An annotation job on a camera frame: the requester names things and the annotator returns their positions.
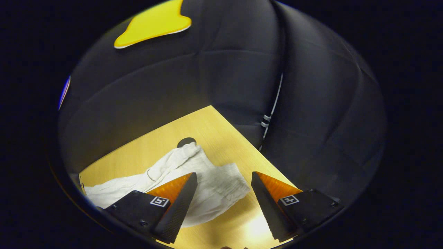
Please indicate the white jeans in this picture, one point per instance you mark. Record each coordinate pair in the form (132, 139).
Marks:
(214, 193)

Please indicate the black backdrop cloth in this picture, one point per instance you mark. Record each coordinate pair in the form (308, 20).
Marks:
(207, 76)

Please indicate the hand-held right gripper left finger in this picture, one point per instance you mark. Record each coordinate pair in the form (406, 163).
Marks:
(180, 207)

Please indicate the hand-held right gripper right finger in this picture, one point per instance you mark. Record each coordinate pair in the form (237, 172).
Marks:
(266, 211)

